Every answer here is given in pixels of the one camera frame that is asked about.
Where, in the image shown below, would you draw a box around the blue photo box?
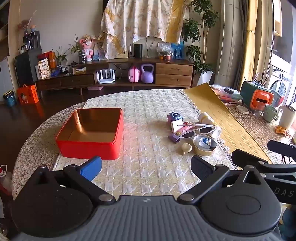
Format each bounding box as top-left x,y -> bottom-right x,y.
171,43 -> 185,60

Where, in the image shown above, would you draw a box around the pink toy case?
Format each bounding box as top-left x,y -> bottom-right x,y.
128,65 -> 141,82

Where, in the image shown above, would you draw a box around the white eraser block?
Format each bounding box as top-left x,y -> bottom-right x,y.
171,120 -> 184,133

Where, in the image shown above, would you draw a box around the pink doll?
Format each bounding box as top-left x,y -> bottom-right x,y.
79,35 -> 96,62

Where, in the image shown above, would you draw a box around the light wood cabinet drawer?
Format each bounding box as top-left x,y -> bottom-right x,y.
156,63 -> 194,76
155,74 -> 193,86

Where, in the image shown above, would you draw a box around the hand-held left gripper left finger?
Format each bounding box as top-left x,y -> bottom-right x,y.
35,156 -> 116,205

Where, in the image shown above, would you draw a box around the stack of colourful books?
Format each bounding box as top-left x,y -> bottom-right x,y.
210,84 -> 244,106

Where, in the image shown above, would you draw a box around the orange tissue holder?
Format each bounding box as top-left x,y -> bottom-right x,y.
251,89 -> 270,112

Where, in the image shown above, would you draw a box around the figurine and dried flowers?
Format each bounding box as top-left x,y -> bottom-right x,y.
18,10 -> 37,35

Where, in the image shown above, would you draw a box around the purple kettlebell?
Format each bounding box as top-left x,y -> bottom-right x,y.
140,64 -> 154,84

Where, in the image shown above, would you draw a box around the white yellow snack box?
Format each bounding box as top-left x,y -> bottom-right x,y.
38,59 -> 51,80

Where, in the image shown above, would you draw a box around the wooden wall shelf unit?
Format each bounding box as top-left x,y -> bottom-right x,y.
0,22 -> 15,93

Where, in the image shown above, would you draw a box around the cream quilted table cover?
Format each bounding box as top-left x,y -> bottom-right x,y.
53,89 -> 232,200

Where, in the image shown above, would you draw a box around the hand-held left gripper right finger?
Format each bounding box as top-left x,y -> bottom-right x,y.
177,155 -> 263,205

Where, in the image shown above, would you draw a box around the dark wooden media cabinet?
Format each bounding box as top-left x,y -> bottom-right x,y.
35,58 -> 195,93

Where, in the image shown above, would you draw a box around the small plant in clear bag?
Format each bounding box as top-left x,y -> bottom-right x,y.
157,44 -> 174,62

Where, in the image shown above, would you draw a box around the white pill bottle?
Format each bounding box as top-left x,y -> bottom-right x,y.
198,112 -> 222,138

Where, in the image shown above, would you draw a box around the green mug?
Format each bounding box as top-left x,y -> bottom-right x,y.
263,104 -> 279,122

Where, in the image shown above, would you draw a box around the small green houseplant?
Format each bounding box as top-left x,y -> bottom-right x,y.
52,46 -> 70,67

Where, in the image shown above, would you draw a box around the green utensil holder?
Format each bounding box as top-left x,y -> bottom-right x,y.
239,81 -> 274,109

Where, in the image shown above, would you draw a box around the red orange gift bag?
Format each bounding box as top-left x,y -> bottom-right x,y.
37,51 -> 57,70

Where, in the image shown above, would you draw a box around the tall green potted plant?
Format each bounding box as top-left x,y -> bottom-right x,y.
181,0 -> 219,87

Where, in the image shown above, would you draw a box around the orange gift box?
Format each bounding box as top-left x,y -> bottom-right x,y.
17,84 -> 39,105

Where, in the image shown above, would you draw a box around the small beige scoop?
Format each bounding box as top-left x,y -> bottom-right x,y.
180,143 -> 193,156

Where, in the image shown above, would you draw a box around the floral cream cloth cover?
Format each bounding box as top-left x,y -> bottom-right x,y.
98,0 -> 192,59

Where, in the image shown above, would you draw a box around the blue round toy figure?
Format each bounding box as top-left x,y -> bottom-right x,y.
167,112 -> 184,123

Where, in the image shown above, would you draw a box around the white pitcher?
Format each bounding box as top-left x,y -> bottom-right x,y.
279,104 -> 296,129

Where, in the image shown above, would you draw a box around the red metal tin box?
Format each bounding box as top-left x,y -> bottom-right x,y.
55,108 -> 124,161

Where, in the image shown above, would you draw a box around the black mini fridge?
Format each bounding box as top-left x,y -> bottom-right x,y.
14,46 -> 43,87

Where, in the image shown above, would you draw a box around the white frame sunglasses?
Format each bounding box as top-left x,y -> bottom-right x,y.
178,124 -> 217,140

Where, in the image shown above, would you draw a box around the teal waste bin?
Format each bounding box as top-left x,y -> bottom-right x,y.
3,90 -> 16,107

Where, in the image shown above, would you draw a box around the washing machine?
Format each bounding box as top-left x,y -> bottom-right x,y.
268,65 -> 292,105

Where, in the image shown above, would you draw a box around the leafy plant in dark vase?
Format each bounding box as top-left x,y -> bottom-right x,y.
69,35 -> 87,64

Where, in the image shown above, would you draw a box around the yellow curtain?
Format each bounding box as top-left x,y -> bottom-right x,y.
240,0 -> 275,93

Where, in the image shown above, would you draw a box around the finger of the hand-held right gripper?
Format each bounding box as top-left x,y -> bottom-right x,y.
232,149 -> 296,177
267,140 -> 296,160

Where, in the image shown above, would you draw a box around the small purple plastic piece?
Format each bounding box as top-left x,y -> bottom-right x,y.
168,134 -> 183,144

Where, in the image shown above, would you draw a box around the white antenna router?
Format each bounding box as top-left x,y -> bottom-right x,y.
96,70 -> 116,84

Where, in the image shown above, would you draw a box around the black coffee machine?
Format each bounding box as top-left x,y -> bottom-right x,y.
22,31 -> 41,53

